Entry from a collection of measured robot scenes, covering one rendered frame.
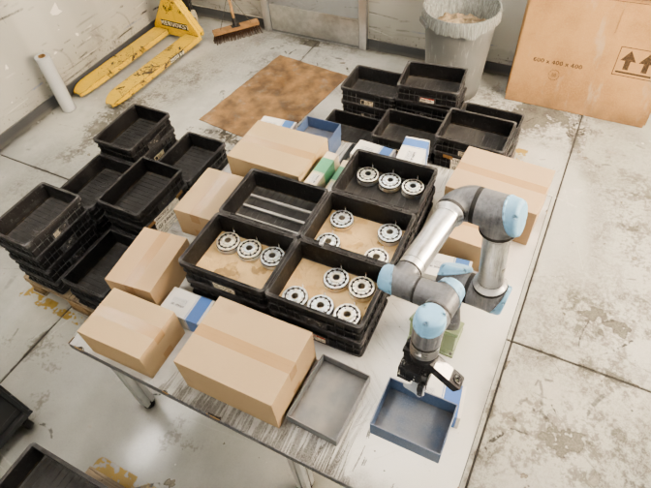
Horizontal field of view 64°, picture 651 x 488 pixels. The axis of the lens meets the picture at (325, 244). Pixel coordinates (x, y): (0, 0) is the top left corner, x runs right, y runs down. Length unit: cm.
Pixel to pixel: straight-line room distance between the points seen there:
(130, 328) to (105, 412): 97
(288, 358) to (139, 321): 62
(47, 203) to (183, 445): 158
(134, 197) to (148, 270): 99
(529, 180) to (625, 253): 126
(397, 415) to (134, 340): 104
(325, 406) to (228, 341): 42
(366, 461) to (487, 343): 65
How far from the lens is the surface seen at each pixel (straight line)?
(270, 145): 263
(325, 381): 203
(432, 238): 148
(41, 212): 338
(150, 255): 234
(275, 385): 183
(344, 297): 206
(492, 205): 159
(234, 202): 239
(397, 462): 193
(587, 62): 442
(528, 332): 306
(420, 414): 159
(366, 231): 227
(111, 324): 218
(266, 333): 193
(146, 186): 324
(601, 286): 338
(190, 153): 355
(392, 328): 214
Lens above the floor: 254
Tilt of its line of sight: 50 degrees down
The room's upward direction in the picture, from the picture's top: 6 degrees counter-clockwise
